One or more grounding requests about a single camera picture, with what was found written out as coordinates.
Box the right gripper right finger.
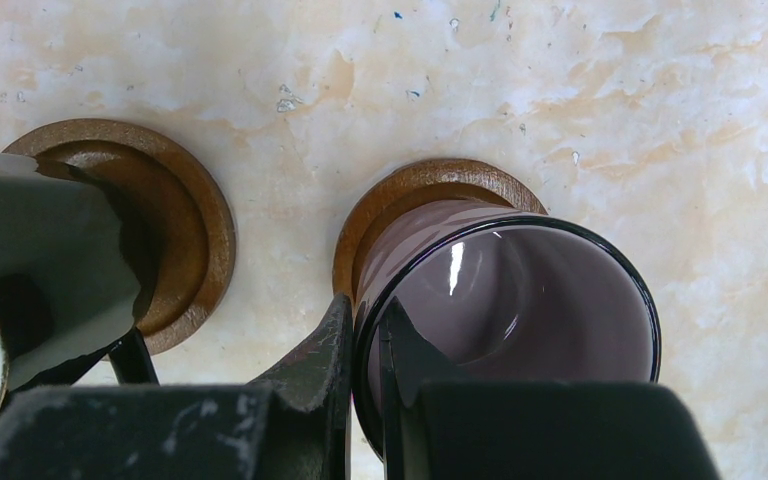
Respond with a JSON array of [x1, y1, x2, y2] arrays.
[[379, 301, 718, 479]]

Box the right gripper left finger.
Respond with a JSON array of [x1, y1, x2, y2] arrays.
[[0, 293, 353, 479]]

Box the purple mug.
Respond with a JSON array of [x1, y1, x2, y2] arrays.
[[353, 200, 662, 455]]

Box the brown saucer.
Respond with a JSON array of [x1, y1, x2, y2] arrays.
[[5, 118, 236, 354], [332, 158, 547, 300]]

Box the black cream-lined mug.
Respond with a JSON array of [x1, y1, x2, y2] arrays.
[[0, 153, 158, 414]]

